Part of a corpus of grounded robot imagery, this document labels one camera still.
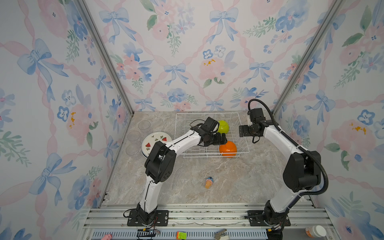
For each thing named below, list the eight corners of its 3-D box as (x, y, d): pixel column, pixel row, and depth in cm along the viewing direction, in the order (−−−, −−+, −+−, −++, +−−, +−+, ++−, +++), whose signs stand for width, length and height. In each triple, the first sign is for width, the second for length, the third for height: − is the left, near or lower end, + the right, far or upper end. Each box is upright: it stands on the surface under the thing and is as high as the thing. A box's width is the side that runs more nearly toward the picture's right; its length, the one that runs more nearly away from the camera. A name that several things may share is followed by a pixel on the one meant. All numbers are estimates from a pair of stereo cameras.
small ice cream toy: (203, 186, 86) (203, 185, 84) (208, 177, 90) (208, 175, 87) (209, 190, 85) (209, 188, 83) (213, 180, 88) (214, 178, 86)
